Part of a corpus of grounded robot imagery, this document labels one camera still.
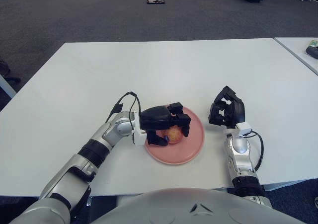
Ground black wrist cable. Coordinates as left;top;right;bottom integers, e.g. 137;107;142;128
105;91;141;124
245;131;264;171

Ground grey robot torso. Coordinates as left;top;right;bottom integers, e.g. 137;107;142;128
94;188;301;224

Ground pink round plate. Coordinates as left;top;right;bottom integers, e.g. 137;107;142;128
144;106;205;165

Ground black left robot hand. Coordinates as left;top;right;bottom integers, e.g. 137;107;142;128
139;101;192;147

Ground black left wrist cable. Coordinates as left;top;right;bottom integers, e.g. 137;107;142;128
105;91;141;124

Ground red yellow apple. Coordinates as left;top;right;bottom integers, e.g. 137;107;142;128
162;125;185;145

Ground grey handheld controller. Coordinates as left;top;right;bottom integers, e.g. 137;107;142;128
305;46;318;60

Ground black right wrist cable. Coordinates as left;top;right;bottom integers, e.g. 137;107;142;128
245;131;264;171

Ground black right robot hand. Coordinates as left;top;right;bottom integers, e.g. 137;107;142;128
208;85;246;130

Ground black office chair base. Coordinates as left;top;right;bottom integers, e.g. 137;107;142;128
0;56;22;83

